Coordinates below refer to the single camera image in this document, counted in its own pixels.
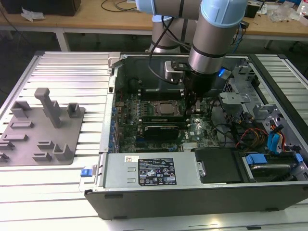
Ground green RAM stick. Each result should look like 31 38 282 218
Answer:
139 115 186 122

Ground silver metal drive cage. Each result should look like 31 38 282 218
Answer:
218 64 289 135

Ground silver CPU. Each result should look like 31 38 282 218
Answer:
159 103 173 114

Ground green motherboard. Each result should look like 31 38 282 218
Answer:
113 90 222 154

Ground black graphics card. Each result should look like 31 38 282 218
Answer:
143 124 180 141

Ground silver finned chipset heatsink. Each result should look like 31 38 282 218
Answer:
182 142 201 152

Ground black plastic shroud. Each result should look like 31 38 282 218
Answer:
191 147 245 185

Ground grey plastic case latch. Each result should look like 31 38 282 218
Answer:
107 52 121 69

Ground small black device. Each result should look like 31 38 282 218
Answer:
245 2 262 18

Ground hard disk blue carrier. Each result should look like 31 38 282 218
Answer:
243 154 304 184

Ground clear plastic bags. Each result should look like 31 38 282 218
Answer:
269 3 298 23

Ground wooden desk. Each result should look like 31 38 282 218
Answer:
0 0 308 52

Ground silver power supply box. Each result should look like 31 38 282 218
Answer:
96 153 204 191

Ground black open PC case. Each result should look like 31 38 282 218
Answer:
79 51 308 221

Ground wide black box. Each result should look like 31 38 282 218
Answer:
4 0 82 17

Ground crumpled white paper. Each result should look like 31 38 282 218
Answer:
21 6 46 22

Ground grey parts rack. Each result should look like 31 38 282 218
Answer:
0 88 87 167

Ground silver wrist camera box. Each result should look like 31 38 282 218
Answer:
164 61 190 84

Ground black power cable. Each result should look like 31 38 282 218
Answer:
208 100 233 147

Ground metal socket cover frame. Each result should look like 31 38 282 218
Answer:
154 100 185 118

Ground black camera cable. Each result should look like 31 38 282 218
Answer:
148 15 193 85

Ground red yellow wire bundle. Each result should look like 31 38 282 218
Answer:
235 127 269 148

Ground blue flat disk wire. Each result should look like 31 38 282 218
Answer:
268 129 284 156

